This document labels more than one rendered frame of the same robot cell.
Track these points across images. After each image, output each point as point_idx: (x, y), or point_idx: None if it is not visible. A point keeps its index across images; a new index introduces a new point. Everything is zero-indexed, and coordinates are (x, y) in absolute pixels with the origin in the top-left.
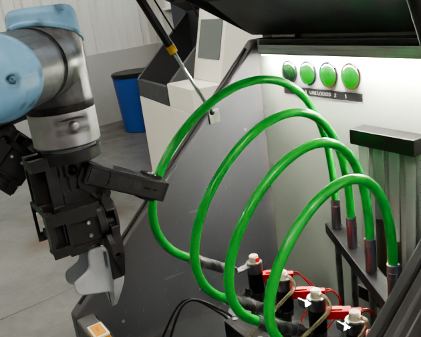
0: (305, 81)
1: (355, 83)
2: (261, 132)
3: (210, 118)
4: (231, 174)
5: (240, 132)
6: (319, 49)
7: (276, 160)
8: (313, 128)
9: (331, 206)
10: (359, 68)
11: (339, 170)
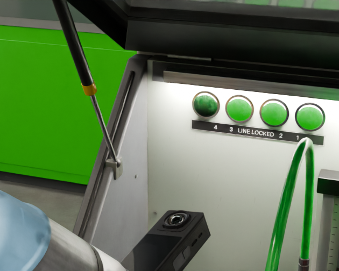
0: (235, 118)
1: (318, 125)
2: (145, 175)
3: (116, 172)
4: (125, 237)
5: (132, 180)
6: (278, 86)
7: (162, 207)
8: (238, 171)
9: (301, 265)
10: (324, 109)
11: (274, 218)
